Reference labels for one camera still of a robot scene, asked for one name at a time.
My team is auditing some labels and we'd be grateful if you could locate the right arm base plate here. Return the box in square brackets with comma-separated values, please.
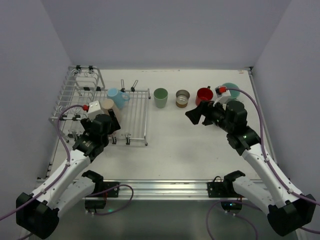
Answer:
[206, 181, 239, 198]

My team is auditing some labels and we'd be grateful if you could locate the light blue mug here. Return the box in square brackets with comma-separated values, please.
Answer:
[107, 88, 130, 110]

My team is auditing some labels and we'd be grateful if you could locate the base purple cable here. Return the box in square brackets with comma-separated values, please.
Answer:
[87, 184, 135, 216]
[206, 197, 263, 240]

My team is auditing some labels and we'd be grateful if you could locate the right black controller box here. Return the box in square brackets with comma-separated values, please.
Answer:
[220, 201, 243, 214]

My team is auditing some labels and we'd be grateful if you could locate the beige tumbler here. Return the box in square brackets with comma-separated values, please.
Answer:
[100, 98, 122, 124]

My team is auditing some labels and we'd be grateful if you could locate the left black controller box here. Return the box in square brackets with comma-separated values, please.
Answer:
[84, 200, 106, 212]

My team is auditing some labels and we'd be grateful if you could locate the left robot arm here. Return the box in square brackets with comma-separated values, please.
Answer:
[15, 109, 121, 240]

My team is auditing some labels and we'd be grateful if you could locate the aluminium mounting rail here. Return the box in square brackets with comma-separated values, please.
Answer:
[32, 177, 296, 201]

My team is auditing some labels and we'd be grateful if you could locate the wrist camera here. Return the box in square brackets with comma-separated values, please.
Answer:
[214, 85, 231, 105]
[87, 100, 104, 121]

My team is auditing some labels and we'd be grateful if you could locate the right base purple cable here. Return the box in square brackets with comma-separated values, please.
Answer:
[206, 197, 263, 240]

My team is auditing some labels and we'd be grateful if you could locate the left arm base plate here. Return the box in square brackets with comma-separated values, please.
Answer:
[93, 181, 120, 199]

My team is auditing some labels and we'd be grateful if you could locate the black controller box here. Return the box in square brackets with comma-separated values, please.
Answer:
[220, 201, 243, 214]
[84, 200, 106, 212]

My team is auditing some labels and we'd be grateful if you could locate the metal wire dish rack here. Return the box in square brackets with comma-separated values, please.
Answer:
[49, 65, 151, 145]

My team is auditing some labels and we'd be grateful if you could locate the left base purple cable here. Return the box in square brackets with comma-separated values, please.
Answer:
[87, 184, 135, 216]

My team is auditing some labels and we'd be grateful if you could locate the pale green mug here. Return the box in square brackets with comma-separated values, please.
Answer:
[222, 82, 240, 103]

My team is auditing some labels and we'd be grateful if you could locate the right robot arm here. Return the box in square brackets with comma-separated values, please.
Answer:
[185, 101, 317, 237]

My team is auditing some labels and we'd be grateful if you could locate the red mug black handle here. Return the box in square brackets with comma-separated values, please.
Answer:
[195, 86, 214, 106]

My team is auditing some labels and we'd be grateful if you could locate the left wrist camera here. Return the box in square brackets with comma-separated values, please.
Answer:
[87, 100, 104, 121]

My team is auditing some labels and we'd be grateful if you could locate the light green tumbler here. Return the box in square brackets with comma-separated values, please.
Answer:
[153, 88, 168, 109]

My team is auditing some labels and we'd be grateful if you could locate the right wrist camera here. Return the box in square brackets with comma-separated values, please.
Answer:
[214, 85, 231, 105]

